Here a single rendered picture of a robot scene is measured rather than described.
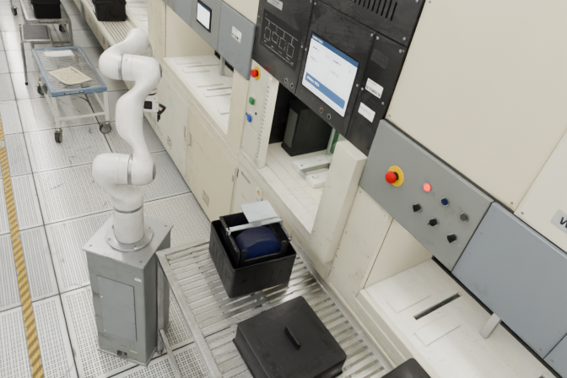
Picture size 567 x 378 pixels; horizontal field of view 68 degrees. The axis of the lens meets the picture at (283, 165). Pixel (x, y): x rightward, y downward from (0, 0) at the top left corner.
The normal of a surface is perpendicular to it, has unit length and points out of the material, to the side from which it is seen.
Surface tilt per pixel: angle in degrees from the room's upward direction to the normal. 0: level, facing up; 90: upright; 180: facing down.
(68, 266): 0
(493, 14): 90
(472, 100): 90
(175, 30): 90
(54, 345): 0
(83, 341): 0
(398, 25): 90
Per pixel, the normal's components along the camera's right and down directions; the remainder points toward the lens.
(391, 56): -0.84, 0.18
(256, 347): 0.17, -0.80
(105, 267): -0.23, 0.53
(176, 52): 0.51, 0.56
